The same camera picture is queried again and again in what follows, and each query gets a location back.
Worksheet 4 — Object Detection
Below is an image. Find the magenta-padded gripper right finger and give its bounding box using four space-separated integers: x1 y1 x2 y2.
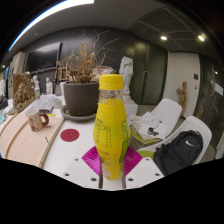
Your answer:
121 146 165 190

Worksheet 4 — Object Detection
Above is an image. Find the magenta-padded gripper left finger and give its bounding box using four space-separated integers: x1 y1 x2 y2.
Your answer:
62 145 104 190

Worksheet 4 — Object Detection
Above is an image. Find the yellow drink bottle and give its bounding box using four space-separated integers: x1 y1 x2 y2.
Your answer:
93 73 131 181

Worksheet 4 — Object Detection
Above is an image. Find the flat round red coaster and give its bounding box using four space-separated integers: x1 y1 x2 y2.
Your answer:
60 128 80 143

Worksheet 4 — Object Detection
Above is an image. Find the black backpack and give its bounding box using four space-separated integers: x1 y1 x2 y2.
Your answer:
153 129 204 177

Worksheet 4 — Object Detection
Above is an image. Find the stack of papers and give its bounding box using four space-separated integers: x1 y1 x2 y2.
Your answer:
131 111 168 142

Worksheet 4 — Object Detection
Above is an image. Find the small white tape roll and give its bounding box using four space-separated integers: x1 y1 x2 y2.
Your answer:
53 98 63 109

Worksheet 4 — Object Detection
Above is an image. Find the white chair with backpack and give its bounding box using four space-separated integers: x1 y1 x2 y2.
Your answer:
136 115 213 166

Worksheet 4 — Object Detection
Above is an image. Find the dry plant in grey pot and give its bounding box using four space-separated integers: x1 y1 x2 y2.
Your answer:
56 29 119 117

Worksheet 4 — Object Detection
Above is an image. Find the wooden mannequin figure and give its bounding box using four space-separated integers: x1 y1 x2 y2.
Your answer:
175 80 188 118

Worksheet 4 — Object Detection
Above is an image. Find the white plaster bust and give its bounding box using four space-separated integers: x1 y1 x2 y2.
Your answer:
45 76 54 95
31 74 41 93

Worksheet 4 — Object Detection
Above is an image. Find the wooden easel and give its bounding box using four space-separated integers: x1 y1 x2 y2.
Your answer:
53 61 69 94

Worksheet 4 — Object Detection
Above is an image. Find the dark double door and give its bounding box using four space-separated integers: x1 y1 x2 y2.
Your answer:
132 38 168 106

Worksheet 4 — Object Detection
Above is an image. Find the tall white plaster statue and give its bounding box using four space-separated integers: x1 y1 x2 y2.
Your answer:
119 52 135 96

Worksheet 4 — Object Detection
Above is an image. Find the white cabinet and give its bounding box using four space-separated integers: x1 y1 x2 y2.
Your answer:
8 51 27 89

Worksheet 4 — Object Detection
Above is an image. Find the white ceiling light strip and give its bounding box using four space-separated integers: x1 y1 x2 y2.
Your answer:
8 0 96 52

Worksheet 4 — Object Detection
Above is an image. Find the white pedestal block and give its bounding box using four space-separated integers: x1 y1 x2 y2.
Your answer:
122 94 139 118

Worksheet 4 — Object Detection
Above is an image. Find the white mug with brown handle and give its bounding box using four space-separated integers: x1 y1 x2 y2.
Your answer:
25 108 50 132

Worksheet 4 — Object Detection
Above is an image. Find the dark wall screen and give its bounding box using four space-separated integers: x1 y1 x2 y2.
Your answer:
25 41 63 73

